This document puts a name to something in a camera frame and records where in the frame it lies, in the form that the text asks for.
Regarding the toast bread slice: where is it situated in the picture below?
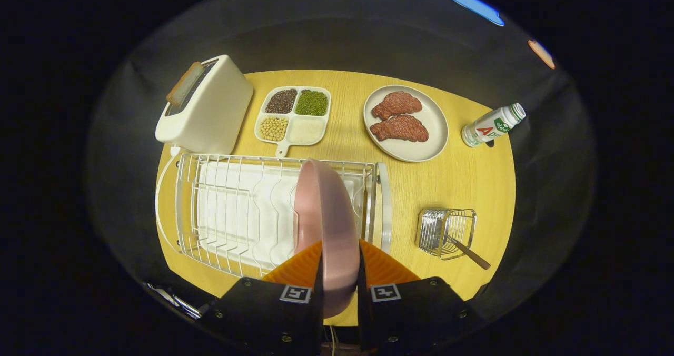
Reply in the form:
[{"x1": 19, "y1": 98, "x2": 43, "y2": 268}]
[{"x1": 166, "y1": 62, "x2": 205, "y2": 107}]

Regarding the white wire dish rack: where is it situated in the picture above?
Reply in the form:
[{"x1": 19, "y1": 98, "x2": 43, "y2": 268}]
[{"x1": 174, "y1": 152, "x2": 393, "y2": 279}]

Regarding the pile of dark beans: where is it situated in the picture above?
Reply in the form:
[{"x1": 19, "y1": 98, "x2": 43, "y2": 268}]
[{"x1": 265, "y1": 88, "x2": 298, "y2": 114}]

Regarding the white divided tray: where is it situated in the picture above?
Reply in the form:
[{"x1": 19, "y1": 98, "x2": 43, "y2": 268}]
[{"x1": 254, "y1": 86, "x2": 332, "y2": 159}]

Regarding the white toaster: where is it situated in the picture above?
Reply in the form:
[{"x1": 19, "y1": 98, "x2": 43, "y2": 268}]
[{"x1": 155, "y1": 54, "x2": 254, "y2": 155}]

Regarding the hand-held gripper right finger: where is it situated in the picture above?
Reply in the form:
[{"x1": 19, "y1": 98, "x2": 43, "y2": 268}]
[{"x1": 358, "y1": 240, "x2": 473, "y2": 356}]

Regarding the beige round plate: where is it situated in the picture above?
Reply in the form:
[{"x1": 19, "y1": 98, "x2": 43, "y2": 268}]
[{"x1": 363, "y1": 85, "x2": 449, "y2": 163}]

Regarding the silver wire basket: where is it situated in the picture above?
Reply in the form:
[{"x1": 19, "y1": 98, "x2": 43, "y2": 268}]
[{"x1": 416, "y1": 207, "x2": 478, "y2": 261}]

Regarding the white power cable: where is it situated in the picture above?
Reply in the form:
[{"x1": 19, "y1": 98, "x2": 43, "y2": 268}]
[{"x1": 155, "y1": 146, "x2": 182, "y2": 254}]

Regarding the pile of green beans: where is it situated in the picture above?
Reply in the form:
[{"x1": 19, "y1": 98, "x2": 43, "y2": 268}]
[{"x1": 294, "y1": 90, "x2": 329, "y2": 117}]

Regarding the brown handled spoon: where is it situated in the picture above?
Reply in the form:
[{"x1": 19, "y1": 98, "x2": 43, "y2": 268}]
[{"x1": 448, "y1": 236, "x2": 491, "y2": 270}]

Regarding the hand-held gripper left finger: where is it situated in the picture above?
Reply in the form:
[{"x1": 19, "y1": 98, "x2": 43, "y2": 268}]
[{"x1": 202, "y1": 240, "x2": 325, "y2": 356}]

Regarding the pink plate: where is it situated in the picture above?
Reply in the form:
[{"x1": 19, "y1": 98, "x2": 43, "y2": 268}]
[{"x1": 293, "y1": 159, "x2": 361, "y2": 319}]

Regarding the pile of yellow soybeans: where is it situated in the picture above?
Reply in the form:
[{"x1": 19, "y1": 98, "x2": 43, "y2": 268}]
[{"x1": 259, "y1": 116, "x2": 289, "y2": 142}]

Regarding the pile of white rice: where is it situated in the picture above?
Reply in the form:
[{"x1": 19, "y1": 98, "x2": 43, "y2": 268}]
[{"x1": 290, "y1": 117, "x2": 327, "y2": 145}]

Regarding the brown meat slice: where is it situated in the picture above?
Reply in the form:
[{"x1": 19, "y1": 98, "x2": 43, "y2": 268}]
[
  {"x1": 370, "y1": 115, "x2": 429, "y2": 143},
  {"x1": 371, "y1": 91, "x2": 423, "y2": 121}
]

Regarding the white drink bottle green label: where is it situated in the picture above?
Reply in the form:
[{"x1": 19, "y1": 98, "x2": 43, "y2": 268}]
[{"x1": 461, "y1": 103, "x2": 527, "y2": 148}]

